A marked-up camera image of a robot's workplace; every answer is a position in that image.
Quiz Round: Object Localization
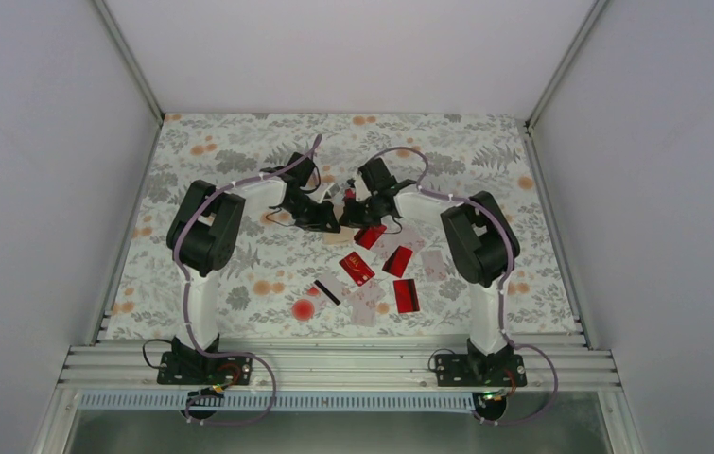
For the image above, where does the red VIP card upper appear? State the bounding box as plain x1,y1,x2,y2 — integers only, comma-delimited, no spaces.
382,246,413,278

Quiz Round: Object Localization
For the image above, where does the floral patterned table mat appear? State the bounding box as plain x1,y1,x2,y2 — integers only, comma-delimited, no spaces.
106,113,576,340

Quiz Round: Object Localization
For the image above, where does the red VIP card centre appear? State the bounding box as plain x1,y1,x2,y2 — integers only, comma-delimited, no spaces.
339,252,375,287

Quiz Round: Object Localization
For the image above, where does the aluminium rail frame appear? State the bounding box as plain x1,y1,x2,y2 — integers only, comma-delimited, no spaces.
58,340,622,392

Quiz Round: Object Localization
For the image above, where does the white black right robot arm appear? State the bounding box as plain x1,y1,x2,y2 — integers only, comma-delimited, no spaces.
340,158,520,385

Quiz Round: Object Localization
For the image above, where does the grey slotted cable duct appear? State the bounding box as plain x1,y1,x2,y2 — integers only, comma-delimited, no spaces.
78,390,475,413

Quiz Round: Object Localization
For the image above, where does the white card red circle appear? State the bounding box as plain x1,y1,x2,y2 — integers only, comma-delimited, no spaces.
291,286,324,322

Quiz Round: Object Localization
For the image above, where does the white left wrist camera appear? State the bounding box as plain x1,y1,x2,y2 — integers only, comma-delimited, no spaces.
319,183,340,201

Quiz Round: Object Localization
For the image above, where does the red vip card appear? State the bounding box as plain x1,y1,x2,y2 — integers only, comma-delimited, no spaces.
382,246,413,278
339,252,375,287

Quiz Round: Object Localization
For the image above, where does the red stripe card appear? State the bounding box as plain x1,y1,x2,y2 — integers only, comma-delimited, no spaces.
393,279,420,314
354,225,387,250

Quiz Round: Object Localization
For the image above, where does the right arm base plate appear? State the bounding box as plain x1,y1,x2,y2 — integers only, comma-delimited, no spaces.
432,353,528,388

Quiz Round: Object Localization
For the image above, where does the white floral card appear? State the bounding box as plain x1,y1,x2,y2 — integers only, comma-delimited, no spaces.
420,250,448,282
346,281,386,327

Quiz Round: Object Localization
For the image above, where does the white card black stripe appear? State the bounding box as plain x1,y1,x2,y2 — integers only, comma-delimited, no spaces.
313,271,350,306

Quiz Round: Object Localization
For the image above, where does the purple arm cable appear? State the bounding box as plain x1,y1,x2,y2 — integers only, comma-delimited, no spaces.
372,146,560,428
171,132,323,428

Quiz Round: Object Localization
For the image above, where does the white floral card right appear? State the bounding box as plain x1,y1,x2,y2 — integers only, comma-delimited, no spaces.
420,250,448,282

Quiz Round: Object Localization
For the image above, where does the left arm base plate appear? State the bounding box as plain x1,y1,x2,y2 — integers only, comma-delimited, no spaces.
156,352,253,386

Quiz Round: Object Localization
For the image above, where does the beige leather card holder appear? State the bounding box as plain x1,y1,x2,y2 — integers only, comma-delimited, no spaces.
322,227,357,246

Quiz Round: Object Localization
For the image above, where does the white floral card lower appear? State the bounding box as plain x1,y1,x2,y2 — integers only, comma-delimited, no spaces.
346,281,386,327

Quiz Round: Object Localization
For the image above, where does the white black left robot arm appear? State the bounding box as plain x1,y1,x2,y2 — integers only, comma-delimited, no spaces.
167,150,340,383

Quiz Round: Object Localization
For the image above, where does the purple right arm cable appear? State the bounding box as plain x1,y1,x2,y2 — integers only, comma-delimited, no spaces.
372,146,560,428

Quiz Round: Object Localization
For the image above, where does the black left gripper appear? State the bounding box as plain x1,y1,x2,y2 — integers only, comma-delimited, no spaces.
282,194,340,235

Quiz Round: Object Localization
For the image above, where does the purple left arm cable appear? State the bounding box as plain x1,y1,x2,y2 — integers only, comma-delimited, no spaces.
171,132,323,428

